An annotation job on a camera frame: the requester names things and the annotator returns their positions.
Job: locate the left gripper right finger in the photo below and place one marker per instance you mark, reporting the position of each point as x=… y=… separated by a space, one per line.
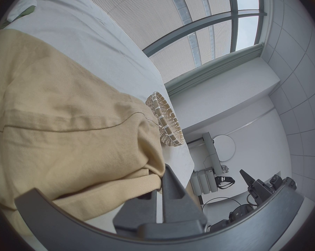
x=178 y=205

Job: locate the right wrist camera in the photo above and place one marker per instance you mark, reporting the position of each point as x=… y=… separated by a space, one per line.
x=280 y=183

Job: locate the round woven basket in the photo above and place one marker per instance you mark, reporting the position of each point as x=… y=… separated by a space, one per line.
x=168 y=121

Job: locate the white garment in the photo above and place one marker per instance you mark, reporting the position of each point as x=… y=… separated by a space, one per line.
x=24 y=3

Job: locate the bed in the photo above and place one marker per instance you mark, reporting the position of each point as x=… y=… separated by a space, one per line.
x=94 y=35

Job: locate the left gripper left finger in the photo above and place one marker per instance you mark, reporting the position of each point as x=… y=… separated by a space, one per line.
x=141 y=210

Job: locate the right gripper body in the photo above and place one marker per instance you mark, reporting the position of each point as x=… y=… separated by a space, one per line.
x=260 y=192

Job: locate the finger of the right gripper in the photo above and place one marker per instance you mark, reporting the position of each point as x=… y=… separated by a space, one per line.
x=247 y=179

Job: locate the green garment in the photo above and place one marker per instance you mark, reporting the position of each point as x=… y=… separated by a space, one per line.
x=29 y=11

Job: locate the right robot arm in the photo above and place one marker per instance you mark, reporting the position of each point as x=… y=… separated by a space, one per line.
x=238 y=214

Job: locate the tan shorts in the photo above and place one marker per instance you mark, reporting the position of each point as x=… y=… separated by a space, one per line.
x=68 y=114

